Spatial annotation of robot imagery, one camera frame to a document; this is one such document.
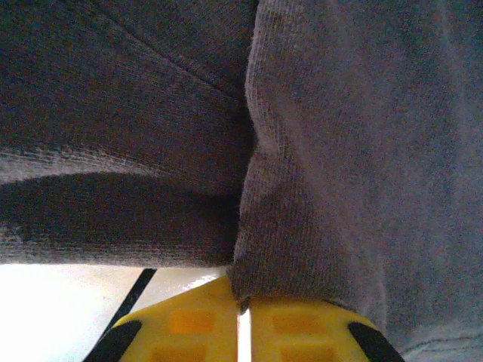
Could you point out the dark gray t-shirt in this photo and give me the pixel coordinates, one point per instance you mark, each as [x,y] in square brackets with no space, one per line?
[302,132]

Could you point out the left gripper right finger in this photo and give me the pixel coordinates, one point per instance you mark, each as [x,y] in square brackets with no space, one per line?
[302,332]

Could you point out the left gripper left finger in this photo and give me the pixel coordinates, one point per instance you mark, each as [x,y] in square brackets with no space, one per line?
[188,324]

